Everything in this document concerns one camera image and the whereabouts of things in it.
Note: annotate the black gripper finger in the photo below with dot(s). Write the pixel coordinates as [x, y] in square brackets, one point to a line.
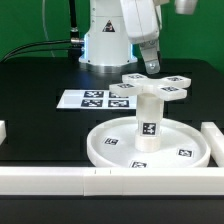
[149, 52]

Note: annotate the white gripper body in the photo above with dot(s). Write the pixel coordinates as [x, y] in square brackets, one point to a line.
[140, 20]

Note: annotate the white cross-shaped table base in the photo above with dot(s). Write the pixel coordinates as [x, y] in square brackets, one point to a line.
[167, 88]

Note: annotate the white round table top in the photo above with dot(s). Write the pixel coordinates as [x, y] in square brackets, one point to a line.
[112, 144]

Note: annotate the white marker sheet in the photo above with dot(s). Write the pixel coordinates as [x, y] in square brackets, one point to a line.
[95, 99]

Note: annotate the white right fence rail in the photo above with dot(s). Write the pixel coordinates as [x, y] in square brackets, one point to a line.
[215, 138]

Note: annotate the white fence rail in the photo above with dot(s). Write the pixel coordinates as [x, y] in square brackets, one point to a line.
[2, 131]
[215, 138]
[92, 181]

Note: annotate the white left fence rail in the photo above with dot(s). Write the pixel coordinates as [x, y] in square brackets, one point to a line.
[2, 131]

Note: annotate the white front fence rail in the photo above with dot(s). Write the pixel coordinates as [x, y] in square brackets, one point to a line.
[92, 181]

